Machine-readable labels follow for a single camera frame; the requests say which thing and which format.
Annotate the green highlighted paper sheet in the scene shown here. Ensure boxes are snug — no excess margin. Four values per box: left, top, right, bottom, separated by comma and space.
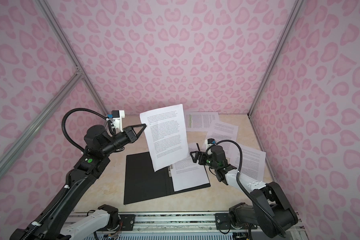
185, 112, 220, 132

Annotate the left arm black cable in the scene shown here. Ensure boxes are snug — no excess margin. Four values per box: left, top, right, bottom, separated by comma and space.
61, 107, 109, 154

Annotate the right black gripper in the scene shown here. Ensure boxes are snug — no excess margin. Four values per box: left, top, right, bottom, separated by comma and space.
189, 151, 219, 171

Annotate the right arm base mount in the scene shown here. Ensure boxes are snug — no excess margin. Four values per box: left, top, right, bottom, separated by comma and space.
214, 213, 258, 231

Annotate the blue black file folder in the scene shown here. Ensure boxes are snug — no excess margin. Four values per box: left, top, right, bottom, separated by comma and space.
124, 152, 211, 205

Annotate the right corner aluminium post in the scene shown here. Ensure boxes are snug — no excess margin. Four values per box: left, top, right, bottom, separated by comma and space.
248, 0, 307, 119

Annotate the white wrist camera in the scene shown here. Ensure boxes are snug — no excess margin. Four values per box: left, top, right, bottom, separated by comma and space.
205, 138, 217, 149
106, 110, 125, 132

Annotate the left corner aluminium post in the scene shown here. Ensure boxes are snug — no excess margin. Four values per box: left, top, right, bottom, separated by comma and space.
34, 0, 109, 115

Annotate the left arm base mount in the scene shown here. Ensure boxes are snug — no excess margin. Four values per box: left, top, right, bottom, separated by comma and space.
97, 205, 136, 232

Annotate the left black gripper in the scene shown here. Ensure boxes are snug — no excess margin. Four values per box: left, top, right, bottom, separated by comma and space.
101, 122, 146, 158

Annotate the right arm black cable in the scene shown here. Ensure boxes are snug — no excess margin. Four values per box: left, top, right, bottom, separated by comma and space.
208, 139, 287, 239

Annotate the left diagonal aluminium strut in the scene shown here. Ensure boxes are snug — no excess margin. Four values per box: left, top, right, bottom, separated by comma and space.
0, 71, 82, 180

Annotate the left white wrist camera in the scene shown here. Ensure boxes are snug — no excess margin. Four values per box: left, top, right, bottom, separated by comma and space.
106, 110, 125, 132

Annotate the printed paper sheet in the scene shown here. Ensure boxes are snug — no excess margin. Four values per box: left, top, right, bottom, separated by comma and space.
170, 155, 211, 193

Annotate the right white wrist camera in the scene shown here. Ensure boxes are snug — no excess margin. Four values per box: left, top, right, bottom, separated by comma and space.
205, 138, 217, 149

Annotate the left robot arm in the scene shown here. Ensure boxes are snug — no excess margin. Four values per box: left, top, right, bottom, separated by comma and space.
10, 124, 147, 240

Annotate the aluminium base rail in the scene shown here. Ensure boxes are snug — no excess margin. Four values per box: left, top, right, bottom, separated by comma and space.
47, 210, 307, 240

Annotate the corner aluminium post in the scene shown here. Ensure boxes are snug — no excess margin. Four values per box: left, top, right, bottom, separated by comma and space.
34, 0, 109, 115
248, 0, 307, 119

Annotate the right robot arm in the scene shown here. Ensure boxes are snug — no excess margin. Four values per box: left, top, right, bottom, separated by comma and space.
190, 143, 298, 238

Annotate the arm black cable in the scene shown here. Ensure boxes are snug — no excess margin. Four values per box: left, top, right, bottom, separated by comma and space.
61, 107, 109, 154
208, 139, 287, 239

